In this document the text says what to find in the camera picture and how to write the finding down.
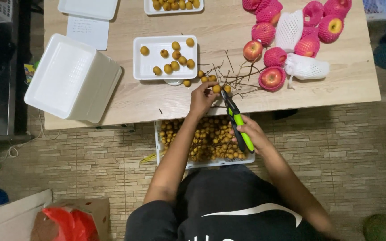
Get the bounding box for white cable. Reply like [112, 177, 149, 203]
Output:
[0, 110, 60, 162]

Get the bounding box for tall stack of foam trays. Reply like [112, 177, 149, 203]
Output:
[24, 33, 123, 124]

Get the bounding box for bare red apple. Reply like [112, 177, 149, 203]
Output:
[243, 40, 263, 61]

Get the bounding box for person's left hand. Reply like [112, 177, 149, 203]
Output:
[188, 81, 221, 117]

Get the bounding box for red plastic bag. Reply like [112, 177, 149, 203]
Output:
[42, 206, 100, 241]

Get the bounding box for bare longan twig bunch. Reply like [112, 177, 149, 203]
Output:
[198, 50, 268, 100]

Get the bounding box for white paper sheet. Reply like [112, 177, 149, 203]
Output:
[66, 16, 110, 51]

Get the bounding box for cluster of loose longans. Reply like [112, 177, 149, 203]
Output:
[140, 37, 196, 76]
[151, 0, 201, 11]

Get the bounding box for heap of stemmed longans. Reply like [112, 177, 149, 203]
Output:
[159, 116, 247, 162]

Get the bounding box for white plastic crate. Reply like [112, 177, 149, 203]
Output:
[154, 114, 256, 169]

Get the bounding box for yellow plastic strips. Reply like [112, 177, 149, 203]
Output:
[140, 153, 157, 164]

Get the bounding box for person's black shirt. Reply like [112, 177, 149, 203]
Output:
[124, 164, 342, 241]

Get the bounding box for green and black pruning shears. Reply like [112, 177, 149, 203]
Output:
[220, 89, 255, 154]

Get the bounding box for cardboard box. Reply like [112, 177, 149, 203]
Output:
[0, 188, 110, 241]

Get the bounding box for white foam fruit net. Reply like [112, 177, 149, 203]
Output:
[275, 9, 304, 53]
[283, 52, 330, 90]

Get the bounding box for person's right hand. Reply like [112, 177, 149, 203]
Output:
[228, 115, 275, 156]

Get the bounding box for pile of pink-netted apples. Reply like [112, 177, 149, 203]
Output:
[241, 0, 352, 92]

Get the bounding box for empty white foam tray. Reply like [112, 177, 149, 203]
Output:
[57, 0, 119, 21]

